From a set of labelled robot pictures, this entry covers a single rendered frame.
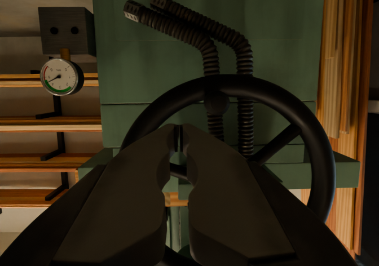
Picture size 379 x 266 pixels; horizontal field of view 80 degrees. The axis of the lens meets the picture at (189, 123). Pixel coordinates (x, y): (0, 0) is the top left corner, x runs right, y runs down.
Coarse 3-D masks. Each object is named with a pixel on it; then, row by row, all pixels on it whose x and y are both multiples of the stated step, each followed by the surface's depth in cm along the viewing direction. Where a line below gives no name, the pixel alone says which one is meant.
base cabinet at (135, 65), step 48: (96, 0) 42; (144, 0) 42; (192, 0) 43; (240, 0) 43; (288, 0) 43; (96, 48) 44; (144, 48) 44; (192, 48) 44; (288, 48) 45; (144, 96) 45
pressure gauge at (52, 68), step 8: (64, 48) 39; (64, 56) 40; (48, 64) 38; (56, 64) 38; (64, 64) 38; (72, 64) 38; (40, 72) 38; (48, 72) 38; (56, 72) 38; (64, 72) 38; (72, 72) 38; (80, 72) 39; (48, 80) 38; (56, 80) 38; (64, 80) 38; (72, 80) 38; (80, 80) 39; (48, 88) 38; (56, 88) 38; (64, 88) 38; (72, 88) 38; (80, 88) 41
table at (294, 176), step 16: (304, 144) 64; (96, 160) 52; (304, 160) 50; (336, 160) 50; (352, 160) 50; (80, 176) 47; (288, 176) 49; (304, 176) 49; (336, 176) 49; (352, 176) 49
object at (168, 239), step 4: (168, 208) 91; (168, 212) 87; (168, 216) 85; (168, 220) 85; (168, 224) 86; (168, 228) 86; (168, 232) 86; (168, 236) 86; (168, 240) 87; (168, 244) 87
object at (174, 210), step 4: (172, 208) 86; (176, 208) 86; (172, 212) 86; (176, 212) 86; (172, 216) 86; (176, 216) 86; (172, 220) 87; (176, 220) 87; (172, 224) 87; (176, 224) 87; (172, 228) 87; (176, 228) 87; (172, 232) 87; (176, 232) 87; (172, 236) 88; (176, 236) 88; (172, 240) 88; (176, 240) 88; (172, 244) 88; (176, 244) 88; (172, 248) 88; (176, 248) 88
